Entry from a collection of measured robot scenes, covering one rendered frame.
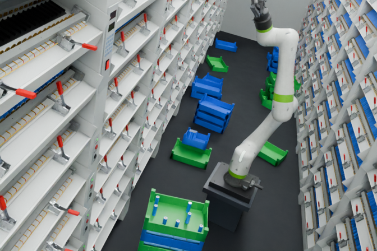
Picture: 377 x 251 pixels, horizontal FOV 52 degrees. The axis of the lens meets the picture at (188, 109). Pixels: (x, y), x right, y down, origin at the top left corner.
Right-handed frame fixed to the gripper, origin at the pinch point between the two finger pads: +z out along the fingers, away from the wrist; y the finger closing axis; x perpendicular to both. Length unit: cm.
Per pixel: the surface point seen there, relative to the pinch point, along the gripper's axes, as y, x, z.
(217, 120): 21, -69, -161
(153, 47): -48, -37, -1
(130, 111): -77, -40, -14
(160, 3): -38, -31, 17
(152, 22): -43, -35, 11
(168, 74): -11, -70, -65
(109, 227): -118, -62, -75
